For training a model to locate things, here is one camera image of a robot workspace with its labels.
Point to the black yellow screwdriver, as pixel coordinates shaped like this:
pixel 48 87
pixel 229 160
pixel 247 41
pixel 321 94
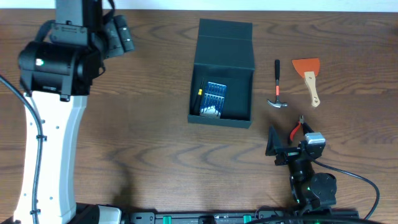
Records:
pixel 197 103

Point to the orange scraper wooden handle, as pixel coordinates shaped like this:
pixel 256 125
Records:
pixel 308 69

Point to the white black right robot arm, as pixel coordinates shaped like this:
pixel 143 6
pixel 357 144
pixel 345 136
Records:
pixel 309 189

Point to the dark green open box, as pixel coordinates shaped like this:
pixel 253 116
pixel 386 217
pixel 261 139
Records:
pixel 225 55

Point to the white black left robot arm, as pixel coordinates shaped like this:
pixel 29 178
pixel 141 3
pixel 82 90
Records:
pixel 57 71

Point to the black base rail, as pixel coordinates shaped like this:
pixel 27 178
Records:
pixel 229 217

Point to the blue screwdriver bit case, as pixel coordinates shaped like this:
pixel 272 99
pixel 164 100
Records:
pixel 213 99

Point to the red handled pliers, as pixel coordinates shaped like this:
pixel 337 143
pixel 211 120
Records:
pixel 295 129

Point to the small claw hammer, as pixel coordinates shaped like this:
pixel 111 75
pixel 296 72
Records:
pixel 277 103

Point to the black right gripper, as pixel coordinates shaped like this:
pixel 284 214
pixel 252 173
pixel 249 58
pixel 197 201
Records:
pixel 275 148

